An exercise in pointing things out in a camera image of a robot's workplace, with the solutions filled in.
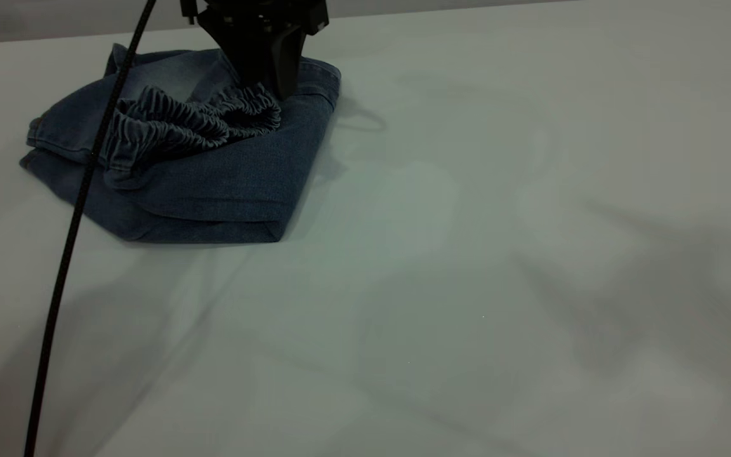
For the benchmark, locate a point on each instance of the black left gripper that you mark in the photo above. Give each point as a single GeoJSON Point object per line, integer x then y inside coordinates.
{"type": "Point", "coordinates": [257, 13]}

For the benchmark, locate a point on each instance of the blue denim shorts with print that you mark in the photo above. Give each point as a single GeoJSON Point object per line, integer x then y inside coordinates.
{"type": "Point", "coordinates": [213, 184]}

